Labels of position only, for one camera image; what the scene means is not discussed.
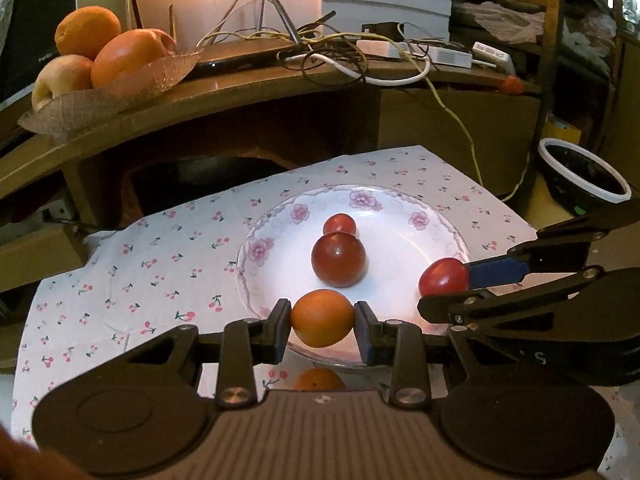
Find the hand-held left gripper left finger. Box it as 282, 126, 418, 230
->
125, 299, 293, 409

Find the reddish apple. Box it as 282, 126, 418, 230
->
150, 28, 179, 57

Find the tangle of cables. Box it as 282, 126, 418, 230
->
197, 22, 531, 203

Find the metal folding stand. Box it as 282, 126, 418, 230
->
259, 0, 303, 45

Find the black monitor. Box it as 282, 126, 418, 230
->
0, 0, 78, 106

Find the orange tomato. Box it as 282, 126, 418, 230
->
290, 289, 356, 348

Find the wooden desk shelf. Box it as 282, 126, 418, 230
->
0, 35, 543, 231

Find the large dark red tomato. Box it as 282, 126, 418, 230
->
311, 232, 367, 289

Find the cherry print white cloth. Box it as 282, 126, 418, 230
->
9, 145, 631, 476

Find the white cable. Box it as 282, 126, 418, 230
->
282, 42, 433, 84

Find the round orange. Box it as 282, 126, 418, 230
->
54, 6, 122, 60

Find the large orange grapefruit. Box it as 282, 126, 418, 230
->
90, 29, 167, 89

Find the floral white plate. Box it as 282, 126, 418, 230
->
236, 184, 471, 368

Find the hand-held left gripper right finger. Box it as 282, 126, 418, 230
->
352, 300, 501, 409

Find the small red tomato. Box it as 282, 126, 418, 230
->
323, 213, 358, 237

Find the leaf shaped glass fruit bowl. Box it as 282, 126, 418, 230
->
17, 46, 205, 137

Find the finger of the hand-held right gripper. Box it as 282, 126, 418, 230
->
466, 210, 640, 292
417, 266, 608, 333

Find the black tablet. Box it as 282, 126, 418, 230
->
187, 40, 311, 80

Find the red cherry tomato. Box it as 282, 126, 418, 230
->
418, 257, 471, 298

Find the pale yellow apple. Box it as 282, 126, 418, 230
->
31, 55, 95, 113

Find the black bowl with white rim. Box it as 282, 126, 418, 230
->
538, 137, 632, 217

